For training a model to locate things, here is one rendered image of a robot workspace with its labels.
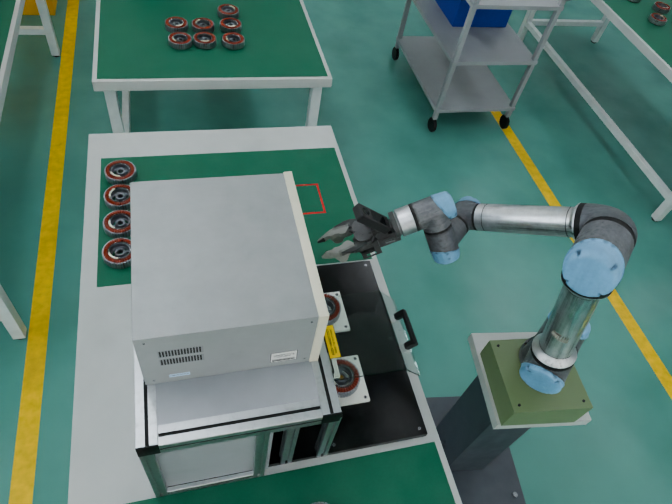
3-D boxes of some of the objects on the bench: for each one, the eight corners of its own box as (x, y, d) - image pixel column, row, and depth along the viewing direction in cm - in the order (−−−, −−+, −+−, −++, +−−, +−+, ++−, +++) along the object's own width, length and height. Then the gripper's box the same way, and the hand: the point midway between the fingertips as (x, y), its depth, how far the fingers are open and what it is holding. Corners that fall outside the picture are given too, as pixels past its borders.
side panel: (262, 464, 147) (268, 420, 122) (264, 475, 145) (270, 433, 120) (155, 485, 140) (138, 443, 115) (156, 497, 138) (138, 457, 113)
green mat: (334, 147, 233) (334, 147, 233) (372, 259, 197) (372, 258, 197) (101, 158, 209) (101, 158, 209) (96, 287, 173) (96, 287, 173)
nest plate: (356, 356, 169) (357, 354, 168) (369, 401, 160) (370, 400, 159) (310, 363, 165) (310, 361, 164) (320, 410, 157) (321, 408, 156)
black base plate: (368, 263, 196) (369, 260, 194) (425, 436, 159) (428, 433, 157) (238, 277, 184) (238, 273, 182) (267, 467, 147) (267, 464, 145)
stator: (350, 359, 167) (352, 353, 164) (364, 392, 161) (366, 386, 158) (316, 369, 163) (317, 363, 160) (329, 403, 157) (331, 398, 154)
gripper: (407, 251, 141) (331, 279, 143) (393, 218, 148) (322, 245, 150) (401, 233, 134) (321, 263, 136) (387, 199, 141) (312, 228, 143)
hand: (323, 246), depth 141 cm, fingers open, 4 cm apart
